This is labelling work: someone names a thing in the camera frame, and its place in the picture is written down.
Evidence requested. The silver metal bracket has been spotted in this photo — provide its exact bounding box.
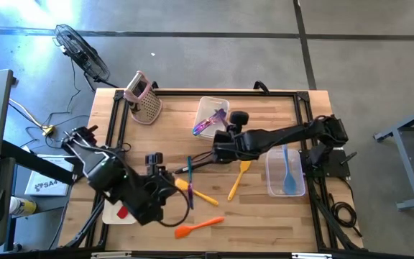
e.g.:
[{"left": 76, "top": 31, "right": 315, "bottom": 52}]
[
  {"left": 91, "top": 251, "right": 133, "bottom": 259},
  {"left": 290, "top": 252, "right": 334, "bottom": 259}
]

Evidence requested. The black floor cable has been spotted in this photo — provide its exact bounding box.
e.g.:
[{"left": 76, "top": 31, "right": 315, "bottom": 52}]
[{"left": 19, "top": 57, "right": 91, "bottom": 150}]

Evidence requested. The black slotted spoon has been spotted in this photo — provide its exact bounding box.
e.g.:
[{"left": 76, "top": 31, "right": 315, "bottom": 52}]
[{"left": 173, "top": 158, "right": 217, "bottom": 175}]

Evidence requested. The yellow spray can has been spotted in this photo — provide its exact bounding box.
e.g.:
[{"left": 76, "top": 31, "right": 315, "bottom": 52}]
[{"left": 9, "top": 196, "right": 38, "bottom": 218}]

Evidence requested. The grey metal stand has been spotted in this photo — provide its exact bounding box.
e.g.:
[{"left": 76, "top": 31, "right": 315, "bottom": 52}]
[{"left": 372, "top": 100, "right": 414, "bottom": 212}]

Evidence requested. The clear plastic bin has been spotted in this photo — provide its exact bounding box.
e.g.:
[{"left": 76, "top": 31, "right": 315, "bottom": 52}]
[{"left": 264, "top": 147, "right": 307, "bottom": 198}]

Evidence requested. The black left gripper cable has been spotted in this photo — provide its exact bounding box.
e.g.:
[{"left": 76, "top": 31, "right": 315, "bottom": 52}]
[{"left": 160, "top": 178, "right": 191, "bottom": 228}]

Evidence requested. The metal box grater pink handle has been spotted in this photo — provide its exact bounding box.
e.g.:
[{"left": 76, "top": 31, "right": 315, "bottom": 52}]
[{"left": 123, "top": 70, "right": 164, "bottom": 126}]

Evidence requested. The white floor cable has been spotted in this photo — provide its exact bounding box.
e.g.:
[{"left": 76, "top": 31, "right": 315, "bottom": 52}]
[{"left": 8, "top": 97, "right": 47, "bottom": 130}]

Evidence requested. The white printed booklet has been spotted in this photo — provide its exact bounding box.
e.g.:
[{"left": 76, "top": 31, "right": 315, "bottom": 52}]
[{"left": 24, "top": 154, "right": 75, "bottom": 198}]

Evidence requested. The white plastic bin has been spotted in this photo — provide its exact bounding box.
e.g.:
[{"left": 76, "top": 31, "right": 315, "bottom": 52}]
[
  {"left": 192, "top": 95, "right": 231, "bottom": 142},
  {"left": 101, "top": 199, "right": 138, "bottom": 225}
]

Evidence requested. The blue silicone spoon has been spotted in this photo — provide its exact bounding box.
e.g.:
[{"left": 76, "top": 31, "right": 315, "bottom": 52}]
[{"left": 281, "top": 143, "right": 298, "bottom": 196}]

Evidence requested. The black aluminium table frame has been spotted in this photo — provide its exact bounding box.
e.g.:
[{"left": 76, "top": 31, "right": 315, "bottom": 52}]
[{"left": 63, "top": 88, "right": 365, "bottom": 253}]

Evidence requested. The coiled black cable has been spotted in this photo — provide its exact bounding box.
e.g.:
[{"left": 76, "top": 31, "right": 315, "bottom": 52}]
[{"left": 328, "top": 193, "right": 359, "bottom": 237}]

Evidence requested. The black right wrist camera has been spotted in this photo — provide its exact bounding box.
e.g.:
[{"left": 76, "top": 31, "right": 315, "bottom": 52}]
[{"left": 229, "top": 110, "right": 250, "bottom": 135}]

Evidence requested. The orange silicone spatula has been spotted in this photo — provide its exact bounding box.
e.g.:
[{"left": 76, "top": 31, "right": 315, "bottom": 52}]
[{"left": 174, "top": 216, "right": 226, "bottom": 240}]

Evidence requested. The black floor fan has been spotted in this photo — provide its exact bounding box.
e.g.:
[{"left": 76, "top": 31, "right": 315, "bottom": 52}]
[{"left": 52, "top": 23, "right": 111, "bottom": 83}]

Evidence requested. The iridescent metal spoon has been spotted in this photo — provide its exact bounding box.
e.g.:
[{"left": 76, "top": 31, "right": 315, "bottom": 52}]
[{"left": 192, "top": 120, "right": 211, "bottom": 137}]

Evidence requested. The black side desk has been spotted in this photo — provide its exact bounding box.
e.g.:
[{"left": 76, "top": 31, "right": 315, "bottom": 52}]
[{"left": 0, "top": 139, "right": 77, "bottom": 253}]

